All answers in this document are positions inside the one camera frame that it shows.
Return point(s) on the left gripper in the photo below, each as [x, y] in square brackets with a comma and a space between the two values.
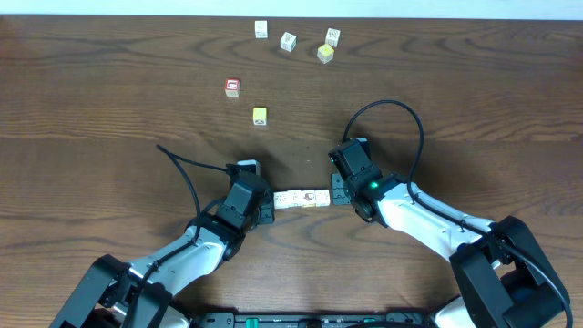
[266, 208]

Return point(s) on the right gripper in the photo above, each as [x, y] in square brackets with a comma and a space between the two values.
[339, 175]

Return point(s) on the green edged white block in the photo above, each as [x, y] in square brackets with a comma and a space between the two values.
[281, 200]

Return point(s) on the teal edged white block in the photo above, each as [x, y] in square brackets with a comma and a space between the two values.
[322, 198]

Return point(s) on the white block brown picture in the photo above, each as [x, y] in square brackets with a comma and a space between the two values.
[308, 198]

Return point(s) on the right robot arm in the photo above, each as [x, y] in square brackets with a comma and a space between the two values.
[504, 277]

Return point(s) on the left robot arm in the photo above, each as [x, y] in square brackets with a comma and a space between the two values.
[141, 292]

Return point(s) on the yellow top soccer block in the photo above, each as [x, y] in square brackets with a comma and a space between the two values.
[259, 116]

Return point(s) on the red top block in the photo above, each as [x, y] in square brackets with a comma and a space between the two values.
[232, 87]

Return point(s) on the yellow top far block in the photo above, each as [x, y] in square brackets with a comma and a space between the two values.
[325, 53]

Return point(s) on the white block number three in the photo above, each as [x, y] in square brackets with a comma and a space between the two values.
[288, 41]

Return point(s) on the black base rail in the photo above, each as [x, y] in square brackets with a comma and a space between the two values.
[311, 320]

